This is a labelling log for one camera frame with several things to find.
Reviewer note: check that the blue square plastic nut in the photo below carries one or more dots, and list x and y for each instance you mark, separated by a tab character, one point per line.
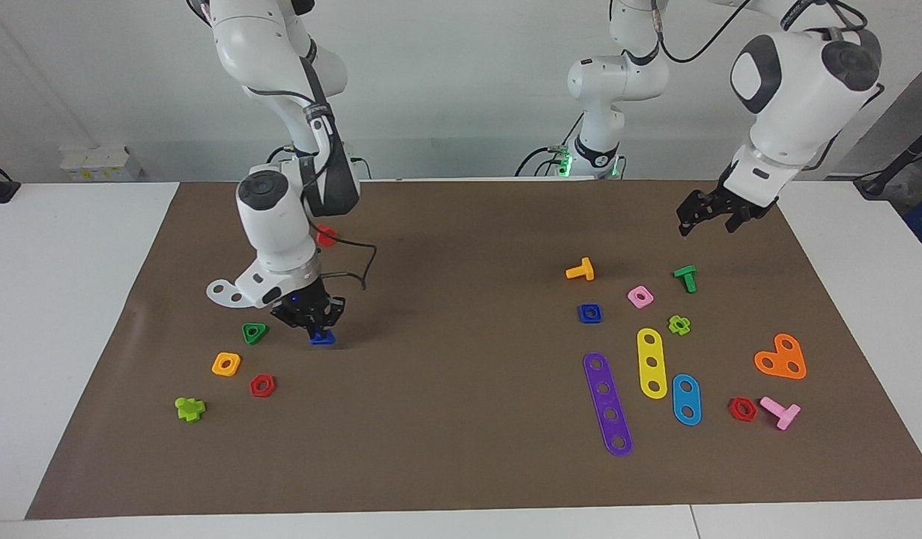
582	318

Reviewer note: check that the white curved perforated plate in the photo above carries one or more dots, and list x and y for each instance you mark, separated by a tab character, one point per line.
227	292

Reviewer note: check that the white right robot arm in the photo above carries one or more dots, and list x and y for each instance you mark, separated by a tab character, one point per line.
273	217

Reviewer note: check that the orange square plastic nut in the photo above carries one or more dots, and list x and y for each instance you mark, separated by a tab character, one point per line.
217	367

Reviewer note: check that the white power strip box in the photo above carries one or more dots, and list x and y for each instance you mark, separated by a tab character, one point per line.
101	163

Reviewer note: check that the brown table mat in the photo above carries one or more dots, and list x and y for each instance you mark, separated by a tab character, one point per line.
468	359

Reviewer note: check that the orange plastic screw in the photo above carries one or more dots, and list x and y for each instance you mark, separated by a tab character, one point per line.
580	271

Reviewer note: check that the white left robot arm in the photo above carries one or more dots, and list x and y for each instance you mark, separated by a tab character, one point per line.
790	97

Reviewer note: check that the orange heart-shaped plate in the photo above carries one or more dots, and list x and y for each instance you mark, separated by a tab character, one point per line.
781	358

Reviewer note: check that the red plastic screw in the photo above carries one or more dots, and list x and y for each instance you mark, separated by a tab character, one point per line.
329	238

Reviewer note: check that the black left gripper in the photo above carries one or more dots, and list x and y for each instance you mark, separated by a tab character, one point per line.
723	201

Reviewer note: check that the red hexagonal plastic nut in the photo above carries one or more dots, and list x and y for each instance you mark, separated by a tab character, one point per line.
254	389
733	412

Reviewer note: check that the green plastic screw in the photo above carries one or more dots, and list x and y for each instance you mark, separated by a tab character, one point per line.
685	275

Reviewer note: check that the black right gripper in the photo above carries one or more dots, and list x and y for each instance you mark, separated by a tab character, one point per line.
311	307

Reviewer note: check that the yellow three-hole plate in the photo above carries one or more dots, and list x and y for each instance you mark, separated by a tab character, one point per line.
651	351

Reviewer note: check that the pink square plastic nut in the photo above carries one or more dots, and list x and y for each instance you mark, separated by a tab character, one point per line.
633	301

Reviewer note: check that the lime green cross-head screw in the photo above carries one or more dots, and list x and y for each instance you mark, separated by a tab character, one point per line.
189	409

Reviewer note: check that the lime green flower nut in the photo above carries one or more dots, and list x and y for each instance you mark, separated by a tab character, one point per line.
672	326

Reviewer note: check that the green triangular plastic nut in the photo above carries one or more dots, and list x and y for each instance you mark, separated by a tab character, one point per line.
262	328

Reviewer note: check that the purple four-hole plate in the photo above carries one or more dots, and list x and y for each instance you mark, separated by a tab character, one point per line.
607	402

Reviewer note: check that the pink plastic screw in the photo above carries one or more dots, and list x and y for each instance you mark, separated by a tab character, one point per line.
781	412

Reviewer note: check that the blue two-hole plate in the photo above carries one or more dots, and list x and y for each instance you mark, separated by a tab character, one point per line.
686	399

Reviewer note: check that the black pole stand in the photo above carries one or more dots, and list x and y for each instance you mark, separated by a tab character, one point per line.
899	161

